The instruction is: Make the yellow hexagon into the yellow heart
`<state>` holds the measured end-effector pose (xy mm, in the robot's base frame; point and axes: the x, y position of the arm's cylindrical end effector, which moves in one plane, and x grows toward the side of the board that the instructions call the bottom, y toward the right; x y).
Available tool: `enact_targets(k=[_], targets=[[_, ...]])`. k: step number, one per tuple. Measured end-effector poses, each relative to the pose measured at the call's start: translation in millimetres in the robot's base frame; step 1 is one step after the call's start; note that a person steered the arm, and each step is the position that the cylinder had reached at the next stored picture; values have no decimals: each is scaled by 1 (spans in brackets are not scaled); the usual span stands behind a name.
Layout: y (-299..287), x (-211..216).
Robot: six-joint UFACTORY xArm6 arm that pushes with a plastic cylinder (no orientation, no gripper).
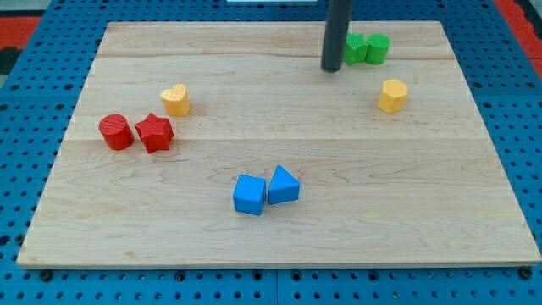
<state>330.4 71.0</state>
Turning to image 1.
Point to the green cylinder block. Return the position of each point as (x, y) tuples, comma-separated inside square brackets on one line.
[(378, 46)]

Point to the green star block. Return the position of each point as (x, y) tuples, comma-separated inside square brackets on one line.
[(356, 48)]

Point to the light wooden board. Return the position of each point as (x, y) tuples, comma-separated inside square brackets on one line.
[(418, 188)]

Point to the red cylinder block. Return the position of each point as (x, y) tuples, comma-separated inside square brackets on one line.
[(116, 132)]

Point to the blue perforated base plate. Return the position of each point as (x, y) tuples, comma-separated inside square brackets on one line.
[(41, 91)]

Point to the blue triangle block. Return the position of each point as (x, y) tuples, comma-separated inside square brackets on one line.
[(284, 187)]

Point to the yellow hexagon block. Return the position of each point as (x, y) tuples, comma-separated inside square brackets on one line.
[(392, 96)]

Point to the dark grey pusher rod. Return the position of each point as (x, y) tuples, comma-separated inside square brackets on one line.
[(335, 32)]

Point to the red star block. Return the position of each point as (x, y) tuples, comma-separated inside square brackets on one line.
[(155, 132)]

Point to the yellow heart block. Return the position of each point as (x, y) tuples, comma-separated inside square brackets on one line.
[(176, 101)]

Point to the blue cube block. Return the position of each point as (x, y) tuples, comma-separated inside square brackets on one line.
[(249, 195)]

